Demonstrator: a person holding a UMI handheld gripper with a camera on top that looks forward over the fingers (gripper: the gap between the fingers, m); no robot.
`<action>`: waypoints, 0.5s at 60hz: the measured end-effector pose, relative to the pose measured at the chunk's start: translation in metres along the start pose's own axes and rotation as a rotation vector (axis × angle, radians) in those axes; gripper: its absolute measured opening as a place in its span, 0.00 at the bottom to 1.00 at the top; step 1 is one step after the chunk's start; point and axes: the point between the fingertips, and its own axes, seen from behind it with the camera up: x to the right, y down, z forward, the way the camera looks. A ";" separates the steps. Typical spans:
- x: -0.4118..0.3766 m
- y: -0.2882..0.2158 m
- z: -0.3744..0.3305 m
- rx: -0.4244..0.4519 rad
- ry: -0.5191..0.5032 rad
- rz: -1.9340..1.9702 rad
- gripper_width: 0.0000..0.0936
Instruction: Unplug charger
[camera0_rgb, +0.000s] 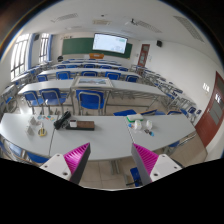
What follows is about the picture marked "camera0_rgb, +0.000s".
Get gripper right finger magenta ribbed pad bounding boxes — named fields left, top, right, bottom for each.
left=130, top=142, right=183, bottom=186

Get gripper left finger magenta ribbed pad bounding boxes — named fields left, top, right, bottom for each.
left=39, top=142, right=92, bottom=185

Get small items near cups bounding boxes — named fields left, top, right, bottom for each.
left=144, top=129, right=154, bottom=136

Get black and wood power strip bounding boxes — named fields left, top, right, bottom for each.
left=66, top=120, right=95, bottom=131

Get white plug on strip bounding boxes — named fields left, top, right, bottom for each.
left=70, top=120, right=77, bottom=128

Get white cup right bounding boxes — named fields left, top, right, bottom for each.
left=146, top=120, right=153, bottom=130

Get white cup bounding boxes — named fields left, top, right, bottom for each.
left=134, top=120, right=142, bottom=130
left=146, top=120, right=153, bottom=130

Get white cup left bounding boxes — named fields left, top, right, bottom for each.
left=134, top=120, right=142, bottom=130

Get yellow tape roll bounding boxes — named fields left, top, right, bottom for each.
left=38, top=128, right=47, bottom=137

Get green and white box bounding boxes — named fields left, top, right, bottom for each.
left=126, top=114, right=144, bottom=122

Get colourful cards on table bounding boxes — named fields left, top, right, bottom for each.
left=37, top=115, right=56, bottom=122

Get clear plastic stand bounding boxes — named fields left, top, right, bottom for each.
left=28, top=116, right=41, bottom=126

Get blue chair centre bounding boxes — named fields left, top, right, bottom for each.
left=76, top=90, right=105, bottom=114

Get blue chair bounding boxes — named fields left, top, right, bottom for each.
left=76, top=90, right=105, bottom=114
left=23, top=91, right=44, bottom=112
left=40, top=88, right=67, bottom=111

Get red-brown side door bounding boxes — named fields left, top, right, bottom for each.
left=195, top=73, right=224, bottom=147

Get blue chair far left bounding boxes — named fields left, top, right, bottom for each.
left=23, top=91, right=44, bottom=112

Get framed board on desk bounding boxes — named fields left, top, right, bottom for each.
left=72, top=76, right=112, bottom=88

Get wooden lectern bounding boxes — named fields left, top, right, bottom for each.
left=89, top=53, right=104, bottom=59

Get red-brown rear door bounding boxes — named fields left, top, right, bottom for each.
left=138, top=44, right=150, bottom=67

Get green chalkboard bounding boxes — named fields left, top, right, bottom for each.
left=62, top=38, right=132, bottom=59

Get projection screen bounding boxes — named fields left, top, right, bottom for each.
left=93, top=33, right=127, bottom=54

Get black charger with cable bundle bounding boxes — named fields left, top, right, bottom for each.
left=53, top=111, right=71, bottom=130

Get wall loudspeaker black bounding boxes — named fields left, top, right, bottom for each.
left=156, top=40, right=162, bottom=47

